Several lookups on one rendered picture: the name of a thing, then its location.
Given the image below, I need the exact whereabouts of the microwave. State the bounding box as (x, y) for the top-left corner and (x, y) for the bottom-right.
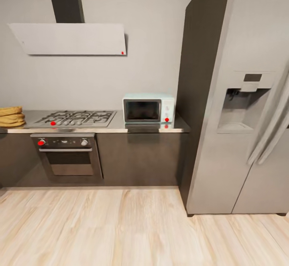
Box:
(123, 92), (174, 123)

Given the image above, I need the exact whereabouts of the popcorn bag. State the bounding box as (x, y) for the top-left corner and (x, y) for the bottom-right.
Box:
(0, 106), (26, 127)

